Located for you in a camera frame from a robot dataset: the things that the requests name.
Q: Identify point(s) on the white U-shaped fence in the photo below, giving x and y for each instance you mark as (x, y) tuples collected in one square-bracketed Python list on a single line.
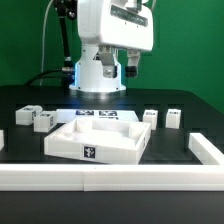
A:
[(208, 175)]

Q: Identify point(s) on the white marker sheet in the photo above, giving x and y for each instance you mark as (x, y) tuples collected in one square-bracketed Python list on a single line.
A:
[(66, 115)]

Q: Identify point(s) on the white square table top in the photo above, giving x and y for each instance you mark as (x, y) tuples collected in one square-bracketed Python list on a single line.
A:
[(99, 140)]

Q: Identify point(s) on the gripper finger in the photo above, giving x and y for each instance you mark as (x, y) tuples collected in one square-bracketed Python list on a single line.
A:
[(131, 70), (107, 58)]

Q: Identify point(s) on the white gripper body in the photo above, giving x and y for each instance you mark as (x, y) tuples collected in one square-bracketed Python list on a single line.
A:
[(110, 22)]

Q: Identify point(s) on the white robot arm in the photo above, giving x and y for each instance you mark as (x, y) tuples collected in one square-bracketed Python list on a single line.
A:
[(89, 81)]

